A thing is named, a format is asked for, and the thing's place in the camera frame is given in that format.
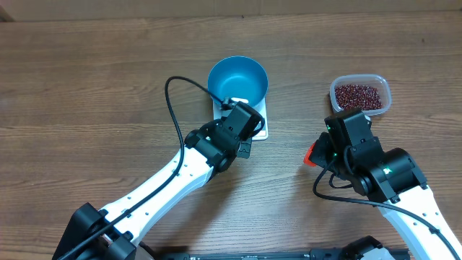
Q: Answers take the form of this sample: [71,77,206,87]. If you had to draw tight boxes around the red measuring scoop blue handle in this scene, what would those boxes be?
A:
[303,142,316,168]

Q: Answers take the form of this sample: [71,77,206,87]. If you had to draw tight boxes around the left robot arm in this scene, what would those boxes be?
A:
[53,100,268,259]

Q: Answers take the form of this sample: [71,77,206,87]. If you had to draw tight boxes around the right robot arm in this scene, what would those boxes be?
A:
[304,108,461,259]

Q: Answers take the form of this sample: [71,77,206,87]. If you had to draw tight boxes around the white digital kitchen scale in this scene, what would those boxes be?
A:
[212,97,269,142]

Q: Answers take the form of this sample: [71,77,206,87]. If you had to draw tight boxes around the blue plastic bowl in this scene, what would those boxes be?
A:
[207,56,269,107]

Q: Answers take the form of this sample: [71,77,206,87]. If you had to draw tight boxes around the red beans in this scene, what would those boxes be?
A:
[334,84,383,111]

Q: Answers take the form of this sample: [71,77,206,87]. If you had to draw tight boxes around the clear plastic food container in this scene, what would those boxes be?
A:
[330,74,392,116]

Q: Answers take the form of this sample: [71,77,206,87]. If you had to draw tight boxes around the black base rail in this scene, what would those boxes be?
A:
[144,235,411,260]

